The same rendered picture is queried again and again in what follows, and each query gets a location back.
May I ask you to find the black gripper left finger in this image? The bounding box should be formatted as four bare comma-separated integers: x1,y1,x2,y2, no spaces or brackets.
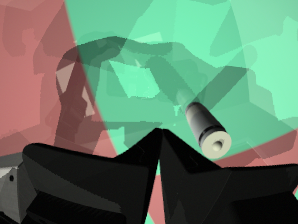
23,128,162,224

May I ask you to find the grey cylindrical battery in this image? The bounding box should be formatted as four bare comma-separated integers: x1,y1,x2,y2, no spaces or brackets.
185,101,231,159

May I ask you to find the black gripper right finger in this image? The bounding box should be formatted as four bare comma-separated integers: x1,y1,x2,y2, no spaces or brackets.
160,128,298,224

